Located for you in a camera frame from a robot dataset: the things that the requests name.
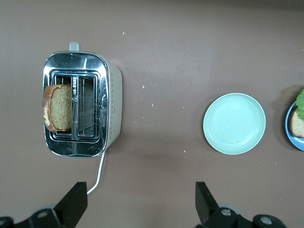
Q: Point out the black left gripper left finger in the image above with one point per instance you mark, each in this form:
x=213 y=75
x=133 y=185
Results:
x=69 y=209

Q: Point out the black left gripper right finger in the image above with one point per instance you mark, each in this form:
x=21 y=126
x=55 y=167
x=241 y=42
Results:
x=206 y=209

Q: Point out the brown bread slice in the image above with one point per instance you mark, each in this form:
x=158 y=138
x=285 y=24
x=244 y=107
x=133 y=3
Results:
x=60 y=109
x=298 y=126

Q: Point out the green lettuce leaf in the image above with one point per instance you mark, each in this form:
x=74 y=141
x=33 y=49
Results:
x=301 y=104

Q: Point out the light green plate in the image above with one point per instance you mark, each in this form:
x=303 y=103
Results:
x=234 y=123

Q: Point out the blue plate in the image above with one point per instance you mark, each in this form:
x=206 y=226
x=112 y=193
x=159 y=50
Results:
x=293 y=142

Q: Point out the beige chrome toaster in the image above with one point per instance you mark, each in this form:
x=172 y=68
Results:
x=115 y=102

